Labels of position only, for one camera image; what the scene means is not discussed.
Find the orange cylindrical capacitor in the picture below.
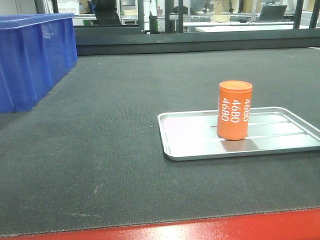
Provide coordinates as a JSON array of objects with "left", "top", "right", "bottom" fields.
[{"left": 217, "top": 80, "right": 253, "bottom": 141}]

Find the black conveyor belt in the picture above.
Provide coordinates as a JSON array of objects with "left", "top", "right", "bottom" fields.
[{"left": 0, "top": 48, "right": 320, "bottom": 237}]

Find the blue bin on conveyor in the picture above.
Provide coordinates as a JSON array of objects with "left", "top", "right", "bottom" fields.
[{"left": 0, "top": 13, "right": 78, "bottom": 113}]

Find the silver metal tray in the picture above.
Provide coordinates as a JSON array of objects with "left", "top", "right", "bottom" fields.
[{"left": 158, "top": 107, "right": 320, "bottom": 161}]

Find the white background desk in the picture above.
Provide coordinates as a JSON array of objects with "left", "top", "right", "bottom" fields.
[{"left": 183, "top": 21, "right": 294, "bottom": 33}]

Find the black office chair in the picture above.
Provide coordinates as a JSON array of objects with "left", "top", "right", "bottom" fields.
[{"left": 94, "top": 0, "right": 121, "bottom": 26}]

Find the grey laptop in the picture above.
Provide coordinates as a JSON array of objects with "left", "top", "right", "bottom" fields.
[{"left": 256, "top": 5, "right": 287, "bottom": 23}]

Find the black far conveyor rail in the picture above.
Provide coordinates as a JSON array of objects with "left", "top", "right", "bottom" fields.
[{"left": 74, "top": 26, "right": 320, "bottom": 56}]

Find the red conveyor frame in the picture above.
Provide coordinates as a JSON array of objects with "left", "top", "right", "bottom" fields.
[{"left": 14, "top": 208, "right": 320, "bottom": 240}]

